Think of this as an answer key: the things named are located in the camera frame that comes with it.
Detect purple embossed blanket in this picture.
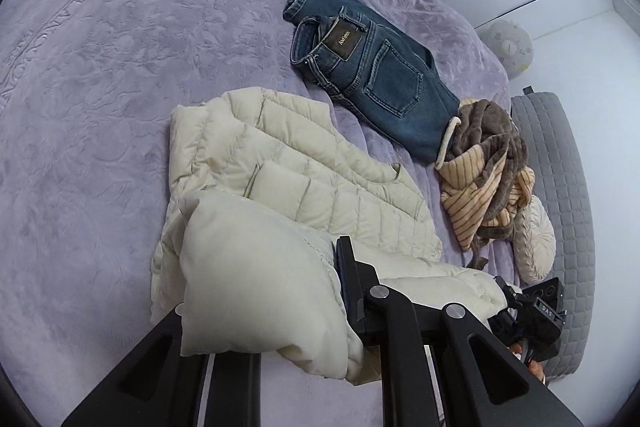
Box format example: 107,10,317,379
0,0,511,427

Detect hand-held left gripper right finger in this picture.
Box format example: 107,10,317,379
335,235,583,427

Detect striped brown fleece robe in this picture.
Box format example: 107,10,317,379
439,98,536,268

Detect person's right hand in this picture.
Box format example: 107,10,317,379
507,339,547,380

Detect grey quilted headboard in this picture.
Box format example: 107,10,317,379
510,91,598,380

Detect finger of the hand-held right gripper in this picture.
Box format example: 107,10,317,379
487,277,522,338

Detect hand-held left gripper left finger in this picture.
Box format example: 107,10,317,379
62,304,262,427

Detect cream puffer jacket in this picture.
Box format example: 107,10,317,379
150,88,508,383

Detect blue denim jeans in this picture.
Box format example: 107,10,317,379
282,0,462,170

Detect round white floral cushion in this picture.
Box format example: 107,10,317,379
485,20,533,73

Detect round cream pleated pillow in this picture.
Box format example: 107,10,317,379
512,194,557,285

